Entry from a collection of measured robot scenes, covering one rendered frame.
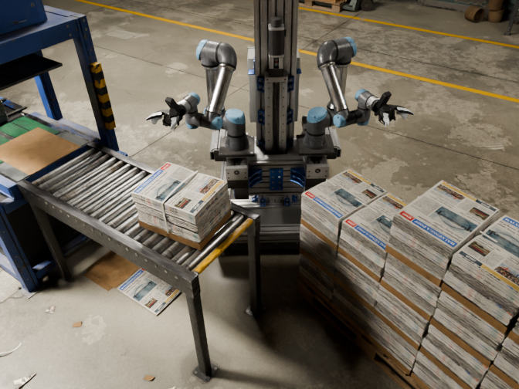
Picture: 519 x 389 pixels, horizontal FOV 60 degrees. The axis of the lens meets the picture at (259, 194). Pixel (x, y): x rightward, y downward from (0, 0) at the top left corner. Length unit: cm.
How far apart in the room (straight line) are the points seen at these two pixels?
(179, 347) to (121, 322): 43
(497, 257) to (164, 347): 186
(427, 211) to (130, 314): 191
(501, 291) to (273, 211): 182
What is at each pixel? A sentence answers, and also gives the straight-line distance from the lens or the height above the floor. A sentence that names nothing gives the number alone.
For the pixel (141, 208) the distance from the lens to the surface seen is 228.
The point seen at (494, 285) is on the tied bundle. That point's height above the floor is 103.
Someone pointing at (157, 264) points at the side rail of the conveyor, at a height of 79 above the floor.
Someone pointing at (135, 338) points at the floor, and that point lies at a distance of 295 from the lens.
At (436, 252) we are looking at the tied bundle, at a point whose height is 100.
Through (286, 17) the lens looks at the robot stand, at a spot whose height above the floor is 156.
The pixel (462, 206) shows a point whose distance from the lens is 218.
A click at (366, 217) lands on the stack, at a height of 83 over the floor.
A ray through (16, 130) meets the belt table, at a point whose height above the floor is 80.
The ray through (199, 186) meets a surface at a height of 103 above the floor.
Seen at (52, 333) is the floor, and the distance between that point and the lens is 315.
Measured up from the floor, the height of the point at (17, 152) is 80.
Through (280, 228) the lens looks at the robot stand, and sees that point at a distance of 313.
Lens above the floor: 236
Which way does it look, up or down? 39 degrees down
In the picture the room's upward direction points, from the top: 1 degrees counter-clockwise
